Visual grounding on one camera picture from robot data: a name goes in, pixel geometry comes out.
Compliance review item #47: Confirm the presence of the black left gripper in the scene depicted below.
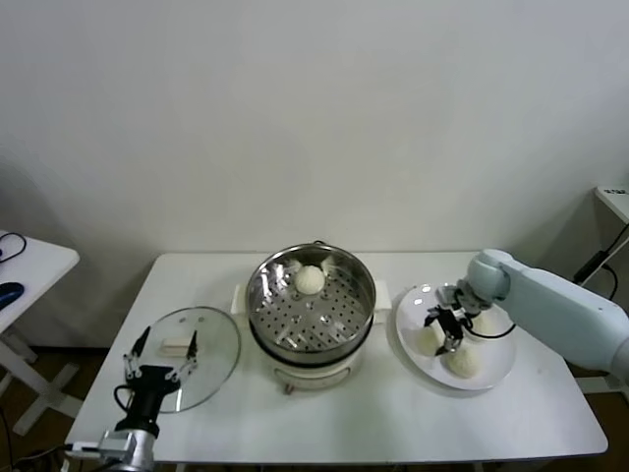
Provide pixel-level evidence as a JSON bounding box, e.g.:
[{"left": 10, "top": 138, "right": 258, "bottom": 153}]
[{"left": 115, "top": 325, "right": 200, "bottom": 437}]

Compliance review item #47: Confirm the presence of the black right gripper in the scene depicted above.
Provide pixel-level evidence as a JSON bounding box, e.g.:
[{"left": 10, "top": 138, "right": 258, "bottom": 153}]
[{"left": 425, "top": 307, "right": 466, "bottom": 356}]

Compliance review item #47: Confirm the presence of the white steamed baozi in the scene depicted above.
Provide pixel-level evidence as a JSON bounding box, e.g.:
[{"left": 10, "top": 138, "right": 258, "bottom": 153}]
[
  {"left": 294, "top": 264, "right": 325, "bottom": 296},
  {"left": 444, "top": 347, "right": 483, "bottom": 381},
  {"left": 414, "top": 327, "right": 442, "bottom": 356},
  {"left": 471, "top": 312, "right": 505, "bottom": 338}
]

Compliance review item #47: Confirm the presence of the glass lid with cream handle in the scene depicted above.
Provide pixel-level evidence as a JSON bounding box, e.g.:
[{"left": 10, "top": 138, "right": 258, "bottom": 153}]
[{"left": 126, "top": 306, "right": 243, "bottom": 415}]

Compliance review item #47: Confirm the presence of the stainless steel steamer basket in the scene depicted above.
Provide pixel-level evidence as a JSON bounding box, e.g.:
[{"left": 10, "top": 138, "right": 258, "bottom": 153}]
[{"left": 245, "top": 244, "right": 378, "bottom": 356}]

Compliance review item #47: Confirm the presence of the steel steamer pot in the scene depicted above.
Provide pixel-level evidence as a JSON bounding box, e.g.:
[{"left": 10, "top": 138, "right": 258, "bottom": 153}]
[{"left": 230, "top": 282, "right": 393, "bottom": 397}]

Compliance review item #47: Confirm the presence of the white round plate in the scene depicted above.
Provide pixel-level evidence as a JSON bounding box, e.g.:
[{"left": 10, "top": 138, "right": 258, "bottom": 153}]
[{"left": 390, "top": 282, "right": 518, "bottom": 392}]

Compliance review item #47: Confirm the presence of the white folding side table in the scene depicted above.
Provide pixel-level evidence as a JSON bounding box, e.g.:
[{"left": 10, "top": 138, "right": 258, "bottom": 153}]
[{"left": 0, "top": 228, "right": 83, "bottom": 437}]

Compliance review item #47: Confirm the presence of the blue computer mouse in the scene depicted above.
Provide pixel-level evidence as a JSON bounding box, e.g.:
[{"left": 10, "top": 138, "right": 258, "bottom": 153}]
[{"left": 0, "top": 281, "right": 25, "bottom": 309}]

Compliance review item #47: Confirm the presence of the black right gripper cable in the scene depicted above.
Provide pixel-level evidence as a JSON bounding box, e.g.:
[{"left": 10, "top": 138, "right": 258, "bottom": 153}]
[{"left": 464, "top": 314, "right": 517, "bottom": 341}]

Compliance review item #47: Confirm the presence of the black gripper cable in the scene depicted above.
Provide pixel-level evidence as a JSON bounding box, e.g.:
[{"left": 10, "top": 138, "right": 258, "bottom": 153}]
[
  {"left": 111, "top": 383, "right": 132, "bottom": 412},
  {"left": 464, "top": 314, "right": 517, "bottom": 341}
]

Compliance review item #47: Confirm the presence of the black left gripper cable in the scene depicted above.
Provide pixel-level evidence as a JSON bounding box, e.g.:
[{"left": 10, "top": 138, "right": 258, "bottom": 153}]
[{"left": 111, "top": 383, "right": 132, "bottom": 412}]

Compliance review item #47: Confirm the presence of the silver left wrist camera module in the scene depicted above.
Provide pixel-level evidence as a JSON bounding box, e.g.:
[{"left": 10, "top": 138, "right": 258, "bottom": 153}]
[{"left": 63, "top": 431, "right": 137, "bottom": 461}]

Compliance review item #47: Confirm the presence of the black cable with power adapter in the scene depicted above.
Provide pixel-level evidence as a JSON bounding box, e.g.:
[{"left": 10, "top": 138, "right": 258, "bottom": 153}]
[{"left": 572, "top": 228, "right": 629, "bottom": 301}]

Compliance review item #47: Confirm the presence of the thin black looped cable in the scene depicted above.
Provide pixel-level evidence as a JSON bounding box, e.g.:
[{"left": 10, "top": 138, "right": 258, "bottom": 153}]
[{"left": 0, "top": 232, "right": 29, "bottom": 265}]

